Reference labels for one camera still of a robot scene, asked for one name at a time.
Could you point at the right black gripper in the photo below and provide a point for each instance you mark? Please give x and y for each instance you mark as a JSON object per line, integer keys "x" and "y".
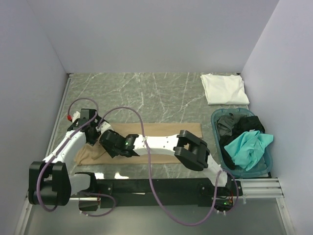
{"x": 111, "y": 152}

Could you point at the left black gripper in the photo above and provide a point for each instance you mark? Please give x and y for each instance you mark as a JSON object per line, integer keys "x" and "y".
{"x": 93, "y": 139}

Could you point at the tan t shirt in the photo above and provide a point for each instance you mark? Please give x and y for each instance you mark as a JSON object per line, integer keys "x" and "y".
{"x": 96, "y": 154}

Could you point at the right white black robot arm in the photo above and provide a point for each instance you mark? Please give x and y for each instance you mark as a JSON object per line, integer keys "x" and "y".
{"x": 189, "y": 149}

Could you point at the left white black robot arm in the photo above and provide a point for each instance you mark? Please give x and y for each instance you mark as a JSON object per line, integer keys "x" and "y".
{"x": 49, "y": 182}

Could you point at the black base beam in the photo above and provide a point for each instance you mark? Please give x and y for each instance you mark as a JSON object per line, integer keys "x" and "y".
{"x": 171, "y": 192}

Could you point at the grey t shirt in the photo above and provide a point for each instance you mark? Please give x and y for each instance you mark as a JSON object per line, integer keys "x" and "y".
{"x": 226, "y": 123}

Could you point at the folded white t shirt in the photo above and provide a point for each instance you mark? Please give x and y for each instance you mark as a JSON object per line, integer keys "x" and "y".
{"x": 224, "y": 89}

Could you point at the black t shirt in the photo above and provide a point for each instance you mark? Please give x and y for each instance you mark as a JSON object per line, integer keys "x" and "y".
{"x": 244, "y": 124}

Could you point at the teal t shirt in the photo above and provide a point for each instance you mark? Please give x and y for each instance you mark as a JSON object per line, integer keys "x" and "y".
{"x": 247, "y": 149}

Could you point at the teal plastic laundry basket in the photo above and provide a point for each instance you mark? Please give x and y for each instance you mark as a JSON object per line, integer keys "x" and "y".
{"x": 265, "y": 164}

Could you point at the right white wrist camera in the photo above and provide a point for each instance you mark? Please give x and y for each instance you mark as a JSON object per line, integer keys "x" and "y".
{"x": 104, "y": 127}

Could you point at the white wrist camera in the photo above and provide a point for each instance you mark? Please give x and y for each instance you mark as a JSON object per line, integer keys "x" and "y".
{"x": 104, "y": 127}
{"x": 73, "y": 117}

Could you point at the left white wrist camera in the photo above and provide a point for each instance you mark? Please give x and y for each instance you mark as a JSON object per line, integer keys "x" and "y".
{"x": 73, "y": 117}

